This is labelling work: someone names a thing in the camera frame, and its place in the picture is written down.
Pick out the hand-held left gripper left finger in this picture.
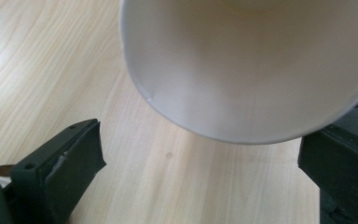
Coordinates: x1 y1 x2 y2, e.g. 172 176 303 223
9 118 107 224

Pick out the white paper cup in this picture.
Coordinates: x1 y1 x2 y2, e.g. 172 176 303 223
118 0 358 146

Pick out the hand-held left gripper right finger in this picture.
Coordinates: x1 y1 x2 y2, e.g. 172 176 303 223
297 88 358 224

